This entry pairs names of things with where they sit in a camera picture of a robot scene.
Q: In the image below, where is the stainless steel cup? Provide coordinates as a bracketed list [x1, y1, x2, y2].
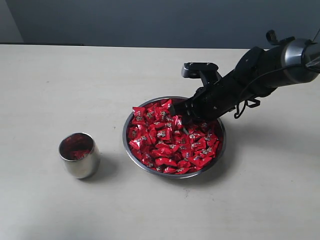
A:
[58, 132, 101, 179]

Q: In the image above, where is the black camera cable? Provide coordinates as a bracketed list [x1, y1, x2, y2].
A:
[233, 63, 308, 120]

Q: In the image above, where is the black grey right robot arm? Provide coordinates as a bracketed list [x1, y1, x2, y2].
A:
[169, 30, 320, 123]

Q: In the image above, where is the pile of red candies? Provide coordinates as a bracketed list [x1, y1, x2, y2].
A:
[127, 99, 222, 175]

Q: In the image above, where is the stainless steel bowl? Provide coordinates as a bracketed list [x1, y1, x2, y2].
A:
[122, 96, 228, 180]

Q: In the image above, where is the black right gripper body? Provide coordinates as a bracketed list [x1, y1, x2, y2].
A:
[186, 72, 250, 121]

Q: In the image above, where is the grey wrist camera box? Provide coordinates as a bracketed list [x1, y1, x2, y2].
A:
[181, 62, 221, 82]

